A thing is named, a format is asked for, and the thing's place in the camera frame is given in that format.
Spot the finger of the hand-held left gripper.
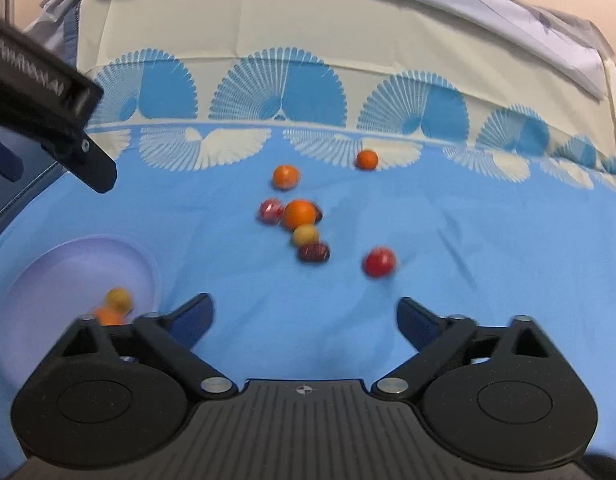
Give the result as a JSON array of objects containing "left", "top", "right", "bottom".
[
  {"left": 0, "top": 130, "right": 25, "bottom": 182},
  {"left": 40, "top": 132, "right": 118, "bottom": 194}
]

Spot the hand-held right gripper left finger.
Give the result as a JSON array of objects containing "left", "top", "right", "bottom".
[{"left": 38, "top": 293, "right": 239, "bottom": 401}]

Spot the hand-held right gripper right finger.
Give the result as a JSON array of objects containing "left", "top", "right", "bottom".
[{"left": 373, "top": 297, "right": 568, "bottom": 401}]

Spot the red round fruit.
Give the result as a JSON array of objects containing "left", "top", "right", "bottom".
[{"left": 362, "top": 246, "right": 397, "bottom": 279}]

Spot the lilac round plate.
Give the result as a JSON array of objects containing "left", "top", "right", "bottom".
[{"left": 0, "top": 234, "right": 161, "bottom": 401}]

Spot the dark red date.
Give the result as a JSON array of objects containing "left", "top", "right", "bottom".
[{"left": 296, "top": 241, "right": 331, "bottom": 264}]

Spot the shiny red fruit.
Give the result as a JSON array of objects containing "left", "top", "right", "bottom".
[{"left": 257, "top": 198, "right": 286, "bottom": 225}]

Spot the yellow longan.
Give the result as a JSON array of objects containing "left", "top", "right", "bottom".
[
  {"left": 291, "top": 224, "right": 320, "bottom": 247},
  {"left": 105, "top": 287, "right": 134, "bottom": 313}
]

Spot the large orange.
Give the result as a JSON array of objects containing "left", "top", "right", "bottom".
[{"left": 282, "top": 199, "right": 319, "bottom": 232}]

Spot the blue fan-print bed sheet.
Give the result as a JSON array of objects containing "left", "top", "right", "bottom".
[{"left": 0, "top": 0, "right": 616, "bottom": 466}]

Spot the grey-blue quilt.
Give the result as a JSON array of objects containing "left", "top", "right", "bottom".
[{"left": 28, "top": 0, "right": 616, "bottom": 101}]

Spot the blue upholstered bed frame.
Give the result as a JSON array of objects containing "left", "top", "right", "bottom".
[{"left": 0, "top": 125, "right": 69, "bottom": 251}]

